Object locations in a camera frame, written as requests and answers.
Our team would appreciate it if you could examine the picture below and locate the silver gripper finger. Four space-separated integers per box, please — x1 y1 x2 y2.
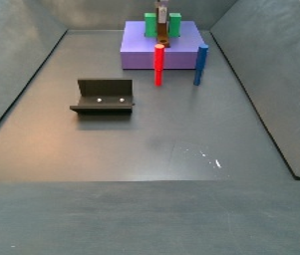
155 0 164 8
157 0 168 24

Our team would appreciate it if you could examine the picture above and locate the brown T-shaped block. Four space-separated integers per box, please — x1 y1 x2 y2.
156 8 169 48

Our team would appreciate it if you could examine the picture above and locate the purple board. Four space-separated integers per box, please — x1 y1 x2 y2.
121 21 204 70

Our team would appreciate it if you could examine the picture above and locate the green U-shaped block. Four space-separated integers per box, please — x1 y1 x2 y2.
145 13 181 38

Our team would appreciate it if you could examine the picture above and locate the red peg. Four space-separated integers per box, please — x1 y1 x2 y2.
153 44 165 86

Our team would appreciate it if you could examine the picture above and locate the blue peg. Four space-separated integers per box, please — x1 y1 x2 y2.
193 44 209 86

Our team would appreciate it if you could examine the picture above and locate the black angle bracket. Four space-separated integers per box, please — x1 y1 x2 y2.
70 78 135 114

